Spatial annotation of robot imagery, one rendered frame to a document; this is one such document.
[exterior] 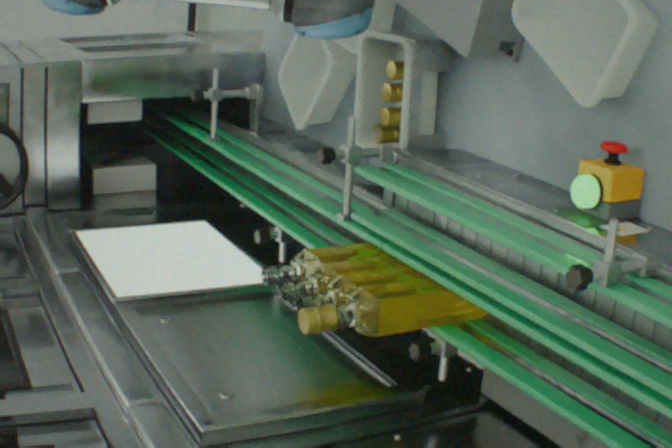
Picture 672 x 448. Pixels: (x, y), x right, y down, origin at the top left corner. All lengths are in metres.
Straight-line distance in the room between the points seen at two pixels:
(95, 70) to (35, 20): 2.76
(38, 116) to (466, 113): 1.06
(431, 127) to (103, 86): 0.90
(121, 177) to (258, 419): 1.27
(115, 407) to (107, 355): 0.13
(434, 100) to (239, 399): 0.64
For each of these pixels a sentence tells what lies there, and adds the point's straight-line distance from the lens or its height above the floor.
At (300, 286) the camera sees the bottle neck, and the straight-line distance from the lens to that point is 1.26.
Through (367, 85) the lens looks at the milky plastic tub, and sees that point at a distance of 1.65.
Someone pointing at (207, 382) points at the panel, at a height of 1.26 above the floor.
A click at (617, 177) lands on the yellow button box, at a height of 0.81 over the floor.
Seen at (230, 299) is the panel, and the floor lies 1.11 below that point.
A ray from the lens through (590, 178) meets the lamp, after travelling 1.14.
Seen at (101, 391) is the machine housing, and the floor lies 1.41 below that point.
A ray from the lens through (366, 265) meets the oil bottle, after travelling 1.30.
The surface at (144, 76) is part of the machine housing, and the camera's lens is 2.16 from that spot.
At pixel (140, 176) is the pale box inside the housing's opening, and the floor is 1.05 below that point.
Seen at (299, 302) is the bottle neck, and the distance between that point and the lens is 1.22.
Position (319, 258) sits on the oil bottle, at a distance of 1.31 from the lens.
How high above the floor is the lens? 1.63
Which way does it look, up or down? 27 degrees down
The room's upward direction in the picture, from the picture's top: 95 degrees counter-clockwise
